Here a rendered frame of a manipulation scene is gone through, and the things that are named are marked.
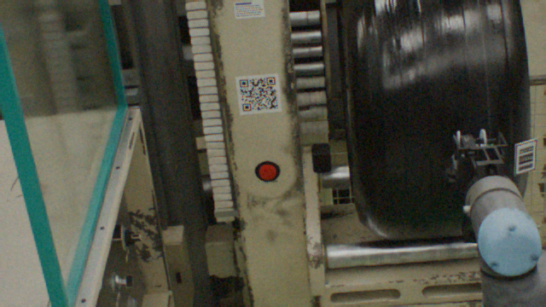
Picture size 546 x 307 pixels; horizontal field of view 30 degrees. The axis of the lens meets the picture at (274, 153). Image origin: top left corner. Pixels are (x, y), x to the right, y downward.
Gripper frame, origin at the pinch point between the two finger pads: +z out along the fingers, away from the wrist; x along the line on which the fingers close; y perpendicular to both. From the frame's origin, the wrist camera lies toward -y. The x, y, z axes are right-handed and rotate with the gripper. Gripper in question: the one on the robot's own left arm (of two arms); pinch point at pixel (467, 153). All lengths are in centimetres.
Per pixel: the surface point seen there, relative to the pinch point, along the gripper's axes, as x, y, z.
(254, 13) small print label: 32.4, 20.1, 18.7
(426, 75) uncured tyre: 5.6, 12.3, 3.6
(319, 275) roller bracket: 24.8, -27.7, 12.3
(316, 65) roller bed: 22, -5, 62
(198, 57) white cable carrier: 43.0, 12.4, 20.6
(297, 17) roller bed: 26, 6, 61
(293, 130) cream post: 27.5, -2.7, 21.2
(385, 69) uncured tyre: 12.1, 13.4, 4.6
